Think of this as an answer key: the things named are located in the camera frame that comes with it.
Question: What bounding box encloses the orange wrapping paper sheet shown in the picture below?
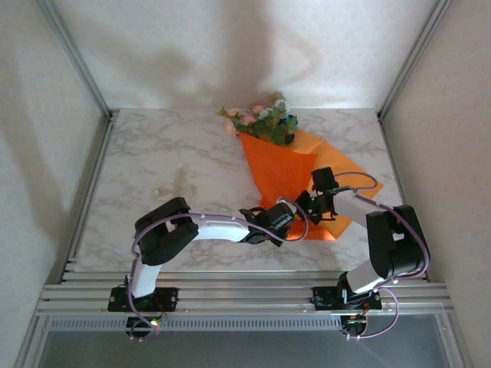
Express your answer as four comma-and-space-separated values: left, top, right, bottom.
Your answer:
239, 128, 384, 242

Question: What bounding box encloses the artificial flower bunch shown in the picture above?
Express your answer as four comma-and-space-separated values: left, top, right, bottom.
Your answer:
218, 90, 299, 147

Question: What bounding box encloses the cream ribbon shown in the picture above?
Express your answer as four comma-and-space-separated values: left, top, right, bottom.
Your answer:
152, 163, 199, 206

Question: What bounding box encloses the wide aluminium extrusion beam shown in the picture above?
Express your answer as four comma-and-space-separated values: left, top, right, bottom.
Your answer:
34, 270, 454, 317

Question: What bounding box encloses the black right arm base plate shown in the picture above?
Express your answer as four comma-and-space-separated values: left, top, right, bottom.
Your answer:
312, 285, 383, 311

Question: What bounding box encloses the aluminium side rail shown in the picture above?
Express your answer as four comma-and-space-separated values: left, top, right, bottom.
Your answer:
377, 109, 433, 283
57, 113, 118, 284

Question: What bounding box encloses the grey slotted cable duct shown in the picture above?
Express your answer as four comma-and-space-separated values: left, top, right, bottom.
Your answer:
48, 317, 344, 333

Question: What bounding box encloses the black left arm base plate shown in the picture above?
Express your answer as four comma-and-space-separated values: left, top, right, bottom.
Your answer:
107, 287, 180, 312

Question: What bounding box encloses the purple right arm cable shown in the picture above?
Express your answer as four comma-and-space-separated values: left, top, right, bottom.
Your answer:
332, 171, 430, 340

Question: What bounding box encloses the aluminium frame post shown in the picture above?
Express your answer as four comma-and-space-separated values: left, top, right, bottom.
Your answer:
377, 0, 454, 120
36, 0, 116, 120

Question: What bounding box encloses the aluminium lower frame leg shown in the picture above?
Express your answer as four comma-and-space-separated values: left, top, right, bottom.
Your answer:
14, 316, 51, 368
435, 312, 473, 368

